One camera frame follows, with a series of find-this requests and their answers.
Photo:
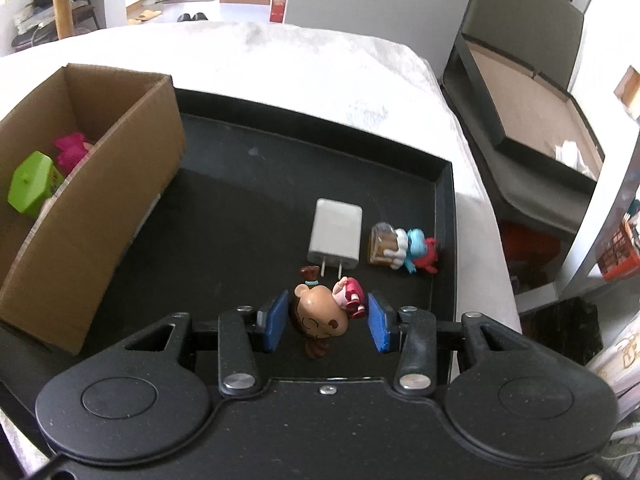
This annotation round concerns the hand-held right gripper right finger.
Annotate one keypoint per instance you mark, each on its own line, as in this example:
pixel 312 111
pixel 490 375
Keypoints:
pixel 378 325

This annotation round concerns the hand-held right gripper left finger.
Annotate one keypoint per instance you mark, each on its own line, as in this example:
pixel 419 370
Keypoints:
pixel 276 322

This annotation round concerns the brown-haired doll figurine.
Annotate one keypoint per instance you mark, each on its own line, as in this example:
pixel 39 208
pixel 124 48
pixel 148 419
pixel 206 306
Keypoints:
pixel 320 315

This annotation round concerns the black tray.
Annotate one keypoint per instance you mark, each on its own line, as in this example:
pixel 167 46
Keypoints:
pixel 240 175

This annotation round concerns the brown cardboard box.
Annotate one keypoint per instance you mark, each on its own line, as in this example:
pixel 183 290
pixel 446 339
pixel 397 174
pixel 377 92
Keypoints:
pixel 100 220

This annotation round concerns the magenta toy figure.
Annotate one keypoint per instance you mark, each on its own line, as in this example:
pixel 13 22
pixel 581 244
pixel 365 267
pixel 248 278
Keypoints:
pixel 70 152

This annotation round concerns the green hexagonal toy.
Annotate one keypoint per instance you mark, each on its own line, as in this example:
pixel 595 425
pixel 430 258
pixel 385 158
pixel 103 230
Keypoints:
pixel 30 182

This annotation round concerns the blue and red figurine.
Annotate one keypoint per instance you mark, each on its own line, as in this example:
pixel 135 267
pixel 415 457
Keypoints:
pixel 415 247

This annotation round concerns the white charger plug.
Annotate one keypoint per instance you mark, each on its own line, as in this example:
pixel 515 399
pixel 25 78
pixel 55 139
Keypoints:
pixel 335 230

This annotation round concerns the orange red bag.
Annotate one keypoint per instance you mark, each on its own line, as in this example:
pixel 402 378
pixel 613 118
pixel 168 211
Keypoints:
pixel 530 247

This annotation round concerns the white shopping bag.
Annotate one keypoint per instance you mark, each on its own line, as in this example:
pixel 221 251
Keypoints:
pixel 620 360

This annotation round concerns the red basket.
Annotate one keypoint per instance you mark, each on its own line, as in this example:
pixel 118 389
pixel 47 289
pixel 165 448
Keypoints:
pixel 620 250

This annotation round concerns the white tissue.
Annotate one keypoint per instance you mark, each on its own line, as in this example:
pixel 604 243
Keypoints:
pixel 567 154

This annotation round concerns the black shallow cardboard-lined box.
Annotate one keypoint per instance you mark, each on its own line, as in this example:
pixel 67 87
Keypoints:
pixel 530 100

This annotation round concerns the red cardboard box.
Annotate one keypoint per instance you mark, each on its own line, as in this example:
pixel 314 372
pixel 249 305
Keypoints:
pixel 278 5

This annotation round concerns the yellow slippers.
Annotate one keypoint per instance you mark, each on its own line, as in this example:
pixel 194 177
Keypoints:
pixel 145 15

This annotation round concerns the grey chair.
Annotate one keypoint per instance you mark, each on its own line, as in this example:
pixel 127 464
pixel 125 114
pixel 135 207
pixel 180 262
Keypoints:
pixel 520 15

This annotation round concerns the glass table with yellow legs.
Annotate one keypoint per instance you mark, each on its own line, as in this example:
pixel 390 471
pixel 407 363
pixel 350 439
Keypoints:
pixel 62 5

